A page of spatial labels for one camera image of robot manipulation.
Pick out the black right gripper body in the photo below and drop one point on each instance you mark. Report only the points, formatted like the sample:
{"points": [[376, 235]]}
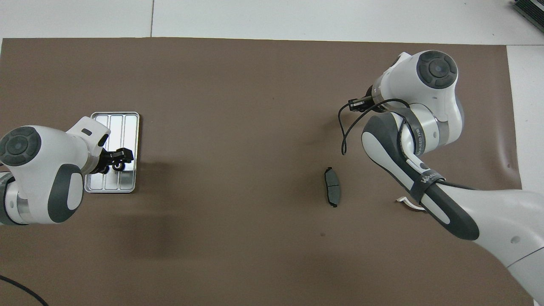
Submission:
{"points": [[368, 104]]}

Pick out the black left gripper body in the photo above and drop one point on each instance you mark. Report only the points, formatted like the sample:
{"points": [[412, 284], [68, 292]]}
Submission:
{"points": [[101, 160]]}

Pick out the black round rubber grommet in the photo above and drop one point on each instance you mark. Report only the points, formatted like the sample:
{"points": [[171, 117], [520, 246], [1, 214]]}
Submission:
{"points": [[120, 167]]}

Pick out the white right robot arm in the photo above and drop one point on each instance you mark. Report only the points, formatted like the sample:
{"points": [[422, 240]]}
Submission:
{"points": [[488, 212]]}

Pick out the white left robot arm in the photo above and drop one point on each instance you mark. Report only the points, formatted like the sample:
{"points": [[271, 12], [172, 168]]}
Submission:
{"points": [[38, 170]]}

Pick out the silver metal tray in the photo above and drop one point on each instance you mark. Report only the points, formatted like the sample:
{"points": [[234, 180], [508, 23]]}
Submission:
{"points": [[123, 127]]}

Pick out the dark grey brake pad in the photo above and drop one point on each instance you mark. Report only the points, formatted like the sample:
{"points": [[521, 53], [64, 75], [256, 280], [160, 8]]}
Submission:
{"points": [[332, 189]]}

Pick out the brown table mat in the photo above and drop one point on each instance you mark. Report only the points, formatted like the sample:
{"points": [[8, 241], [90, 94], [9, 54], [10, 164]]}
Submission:
{"points": [[233, 127]]}

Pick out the grey ribbed device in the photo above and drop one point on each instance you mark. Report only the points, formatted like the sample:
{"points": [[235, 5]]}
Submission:
{"points": [[533, 10]]}

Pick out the white curved plastic bracket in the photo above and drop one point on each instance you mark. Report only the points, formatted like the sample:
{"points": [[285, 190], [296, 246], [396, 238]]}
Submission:
{"points": [[401, 199]]}

